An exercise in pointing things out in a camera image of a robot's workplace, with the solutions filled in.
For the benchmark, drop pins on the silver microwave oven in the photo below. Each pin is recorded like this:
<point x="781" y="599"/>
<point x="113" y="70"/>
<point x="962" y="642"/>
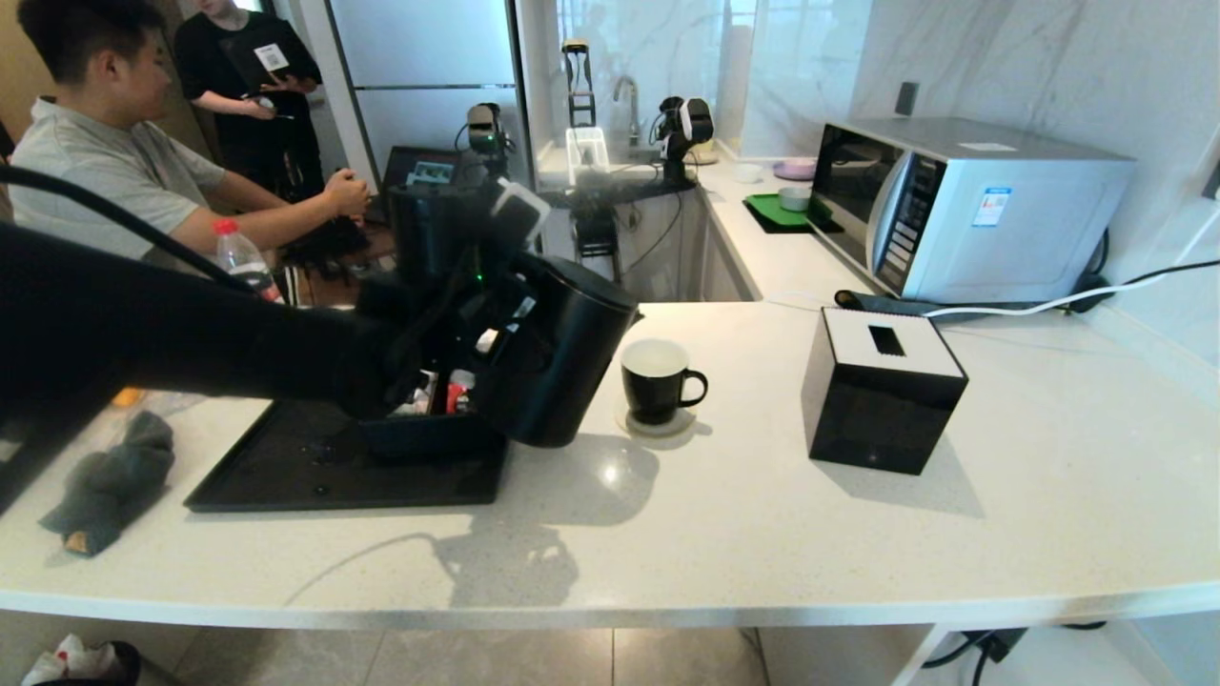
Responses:
<point x="1010" y="219"/>

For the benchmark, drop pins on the bin with white rubbish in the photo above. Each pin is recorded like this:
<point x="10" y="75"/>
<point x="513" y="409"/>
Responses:
<point x="76" y="657"/>

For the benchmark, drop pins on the purple plate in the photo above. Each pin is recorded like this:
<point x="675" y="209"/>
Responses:
<point x="796" y="171"/>

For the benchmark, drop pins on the small white cup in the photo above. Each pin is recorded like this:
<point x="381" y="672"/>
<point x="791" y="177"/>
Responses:
<point x="747" y="174"/>

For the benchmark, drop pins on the small white bowl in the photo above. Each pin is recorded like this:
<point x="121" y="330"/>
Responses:
<point x="794" y="200"/>

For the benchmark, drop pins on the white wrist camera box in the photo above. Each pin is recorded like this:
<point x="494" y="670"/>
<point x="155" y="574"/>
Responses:
<point x="522" y="214"/>

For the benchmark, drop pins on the round pale coaster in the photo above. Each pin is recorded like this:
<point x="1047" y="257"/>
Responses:
<point x="667" y="431"/>

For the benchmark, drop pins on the black compartment box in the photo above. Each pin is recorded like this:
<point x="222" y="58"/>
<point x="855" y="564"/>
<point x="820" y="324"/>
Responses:
<point x="429" y="443"/>

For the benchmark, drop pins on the black white robot joint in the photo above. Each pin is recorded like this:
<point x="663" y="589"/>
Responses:
<point x="686" y="122"/>

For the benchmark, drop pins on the black electric kettle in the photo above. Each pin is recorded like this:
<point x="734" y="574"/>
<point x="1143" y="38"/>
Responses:
<point x="562" y="362"/>

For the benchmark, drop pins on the clear water bottle red cap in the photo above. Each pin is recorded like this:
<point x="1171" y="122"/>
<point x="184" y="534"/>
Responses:
<point x="243" y="262"/>

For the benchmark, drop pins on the dark grey cloth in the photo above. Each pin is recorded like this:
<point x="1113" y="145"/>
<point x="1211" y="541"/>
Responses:
<point x="114" y="481"/>

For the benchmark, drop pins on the green tray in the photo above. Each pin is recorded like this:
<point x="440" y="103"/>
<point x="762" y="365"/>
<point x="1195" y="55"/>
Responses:
<point x="772" y="211"/>

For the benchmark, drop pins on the dark wall socket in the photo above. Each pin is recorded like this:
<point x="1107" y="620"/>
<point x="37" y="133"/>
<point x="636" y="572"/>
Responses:
<point x="905" y="100"/>

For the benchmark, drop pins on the black rectangular serving tray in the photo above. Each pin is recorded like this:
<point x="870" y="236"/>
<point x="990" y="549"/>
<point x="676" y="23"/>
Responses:
<point x="286" y="472"/>

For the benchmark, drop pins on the white packet with black logo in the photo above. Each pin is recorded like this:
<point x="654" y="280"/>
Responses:
<point x="419" y="400"/>

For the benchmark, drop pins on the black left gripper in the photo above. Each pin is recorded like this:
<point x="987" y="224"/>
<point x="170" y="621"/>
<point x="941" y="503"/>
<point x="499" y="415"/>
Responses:
<point x="429" y="343"/>

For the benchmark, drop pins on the black mug white inside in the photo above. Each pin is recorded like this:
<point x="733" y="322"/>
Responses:
<point x="653" y="389"/>

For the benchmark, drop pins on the black laptop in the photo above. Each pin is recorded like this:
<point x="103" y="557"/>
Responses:
<point x="429" y="171"/>

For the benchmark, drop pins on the red snack packet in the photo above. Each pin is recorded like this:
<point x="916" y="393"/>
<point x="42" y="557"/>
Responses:
<point x="459" y="389"/>

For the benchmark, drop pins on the black power strip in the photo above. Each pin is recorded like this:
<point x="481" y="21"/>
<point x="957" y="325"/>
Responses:
<point x="877" y="303"/>

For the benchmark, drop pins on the black tissue box white lid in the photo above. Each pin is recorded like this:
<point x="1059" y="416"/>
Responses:
<point x="877" y="419"/>

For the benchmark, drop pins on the man in grey t-shirt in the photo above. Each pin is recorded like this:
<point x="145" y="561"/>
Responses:
<point x="105" y="162"/>

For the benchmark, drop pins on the orange corn toy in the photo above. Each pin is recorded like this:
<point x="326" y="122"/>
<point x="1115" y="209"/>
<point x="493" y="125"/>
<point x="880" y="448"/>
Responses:
<point x="127" y="396"/>

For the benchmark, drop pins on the black upright bracket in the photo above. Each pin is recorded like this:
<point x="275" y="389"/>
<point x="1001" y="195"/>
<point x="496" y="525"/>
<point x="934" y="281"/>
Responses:
<point x="577" y="48"/>

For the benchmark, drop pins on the chrome faucet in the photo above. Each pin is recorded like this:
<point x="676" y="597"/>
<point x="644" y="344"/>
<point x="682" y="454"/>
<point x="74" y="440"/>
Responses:
<point x="636" y="119"/>

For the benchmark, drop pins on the person in black clothes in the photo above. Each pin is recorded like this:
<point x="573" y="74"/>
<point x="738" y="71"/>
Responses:
<point x="248" y="105"/>

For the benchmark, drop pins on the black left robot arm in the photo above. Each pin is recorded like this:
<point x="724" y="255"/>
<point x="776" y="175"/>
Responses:
<point x="143" y="324"/>

